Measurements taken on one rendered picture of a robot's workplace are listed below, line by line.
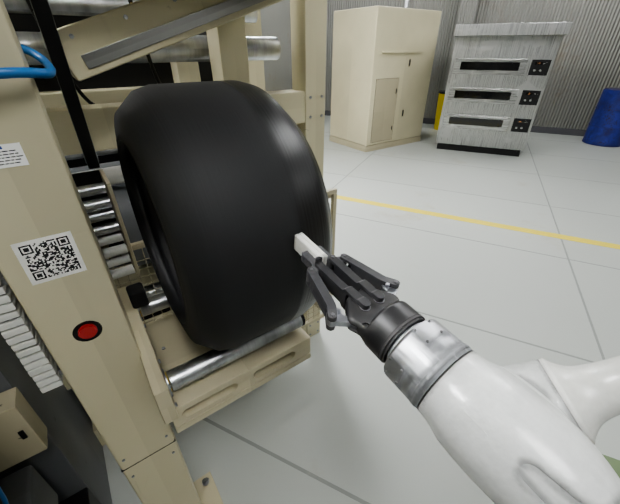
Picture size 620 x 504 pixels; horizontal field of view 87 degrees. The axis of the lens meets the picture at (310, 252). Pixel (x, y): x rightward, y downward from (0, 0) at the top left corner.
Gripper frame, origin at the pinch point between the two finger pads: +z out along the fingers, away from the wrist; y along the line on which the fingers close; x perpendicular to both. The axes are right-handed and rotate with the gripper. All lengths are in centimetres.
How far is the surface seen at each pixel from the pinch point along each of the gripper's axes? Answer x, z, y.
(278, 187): -7.4, 8.8, 0.7
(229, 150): -12.4, 14.1, 6.3
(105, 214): 20, 62, 24
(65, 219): -1.7, 23.6, 29.9
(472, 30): -9, 288, -483
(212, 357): 32.7, 12.3, 14.6
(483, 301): 126, 20, -175
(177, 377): 33.0, 11.8, 22.5
